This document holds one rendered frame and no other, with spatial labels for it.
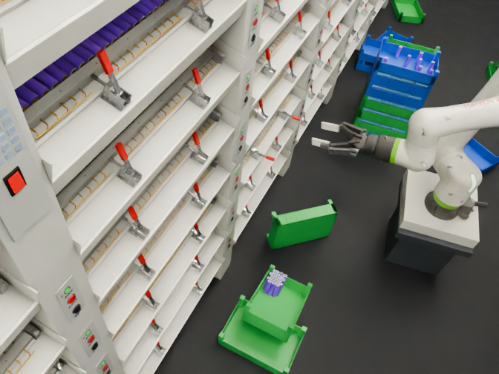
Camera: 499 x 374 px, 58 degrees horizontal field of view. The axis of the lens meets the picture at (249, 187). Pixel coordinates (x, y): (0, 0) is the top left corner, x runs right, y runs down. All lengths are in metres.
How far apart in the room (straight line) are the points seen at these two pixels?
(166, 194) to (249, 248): 1.07
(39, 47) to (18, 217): 0.22
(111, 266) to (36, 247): 0.33
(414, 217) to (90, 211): 1.46
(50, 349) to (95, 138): 0.44
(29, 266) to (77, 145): 0.19
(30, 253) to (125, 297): 0.52
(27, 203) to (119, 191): 0.27
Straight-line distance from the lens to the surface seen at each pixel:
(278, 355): 1.92
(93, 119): 0.73
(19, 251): 0.69
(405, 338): 2.11
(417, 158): 1.59
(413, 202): 2.06
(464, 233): 2.07
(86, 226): 0.84
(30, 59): 0.57
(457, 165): 1.93
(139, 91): 0.78
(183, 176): 1.14
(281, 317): 1.90
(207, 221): 1.53
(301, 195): 2.35
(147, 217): 1.07
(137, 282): 1.21
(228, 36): 1.12
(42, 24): 0.59
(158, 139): 0.96
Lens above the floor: 1.81
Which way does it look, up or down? 51 degrees down
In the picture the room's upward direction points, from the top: 9 degrees clockwise
